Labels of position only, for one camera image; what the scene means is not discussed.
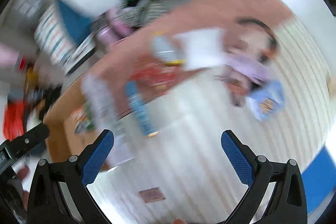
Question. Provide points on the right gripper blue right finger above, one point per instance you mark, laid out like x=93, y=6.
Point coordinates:
x=240, y=157

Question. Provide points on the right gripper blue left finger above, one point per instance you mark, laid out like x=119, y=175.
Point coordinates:
x=94, y=155

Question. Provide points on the orange cartoon snack packet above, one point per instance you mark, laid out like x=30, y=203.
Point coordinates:
x=82, y=120

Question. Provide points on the light blue tissue packet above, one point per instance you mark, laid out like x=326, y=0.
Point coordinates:
x=266, y=100

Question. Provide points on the blue long snack packet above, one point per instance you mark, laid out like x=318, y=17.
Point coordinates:
x=138, y=108

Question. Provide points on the purple fleece towel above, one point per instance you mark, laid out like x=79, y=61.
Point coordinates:
x=254, y=70

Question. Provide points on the red snack packet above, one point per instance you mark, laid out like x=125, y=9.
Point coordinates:
x=155, y=73

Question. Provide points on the white soft packet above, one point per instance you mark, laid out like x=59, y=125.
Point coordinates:
x=202, y=48

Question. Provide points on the yellow silver scrubbing sponge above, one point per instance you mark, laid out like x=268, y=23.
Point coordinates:
x=165, y=50

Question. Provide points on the red plastic bag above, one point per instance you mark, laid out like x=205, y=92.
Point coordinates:
x=13, y=120

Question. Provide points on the open cardboard box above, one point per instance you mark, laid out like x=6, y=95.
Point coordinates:
x=94, y=94

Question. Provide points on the brown label tag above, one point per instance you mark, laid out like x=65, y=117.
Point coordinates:
x=152, y=195

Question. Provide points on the plaid pillow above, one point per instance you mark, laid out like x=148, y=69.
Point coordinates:
x=64, y=34

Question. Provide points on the pink suitcase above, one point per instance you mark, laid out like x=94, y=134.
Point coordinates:
x=109, y=31

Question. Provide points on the black white patterned bag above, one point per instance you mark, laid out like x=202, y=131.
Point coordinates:
x=138, y=13

